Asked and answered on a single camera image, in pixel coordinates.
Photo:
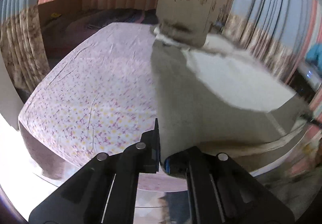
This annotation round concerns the floral patterned curtain right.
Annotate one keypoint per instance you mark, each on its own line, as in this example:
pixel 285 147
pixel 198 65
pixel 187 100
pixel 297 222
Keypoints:
pixel 276 57

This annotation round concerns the floral patterned curtain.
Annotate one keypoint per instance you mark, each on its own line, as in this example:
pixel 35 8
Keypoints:
pixel 23 50
pixel 276 57

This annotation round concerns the floral patterned curtain left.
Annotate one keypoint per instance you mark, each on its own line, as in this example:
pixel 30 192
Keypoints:
pixel 23 50

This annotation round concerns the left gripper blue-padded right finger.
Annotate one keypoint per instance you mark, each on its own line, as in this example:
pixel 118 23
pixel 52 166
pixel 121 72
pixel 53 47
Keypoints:
pixel 221 191

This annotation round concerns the olive and cream jacket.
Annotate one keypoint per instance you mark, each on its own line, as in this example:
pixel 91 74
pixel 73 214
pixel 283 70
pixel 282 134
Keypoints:
pixel 220 99

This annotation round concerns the small yellow object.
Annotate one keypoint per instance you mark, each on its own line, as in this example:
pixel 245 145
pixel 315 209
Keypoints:
pixel 55 15

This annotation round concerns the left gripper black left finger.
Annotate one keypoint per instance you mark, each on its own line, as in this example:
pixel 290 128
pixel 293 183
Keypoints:
pixel 104 190

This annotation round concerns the pink floral bed sheet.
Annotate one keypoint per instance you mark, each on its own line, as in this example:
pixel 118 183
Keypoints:
pixel 98 98

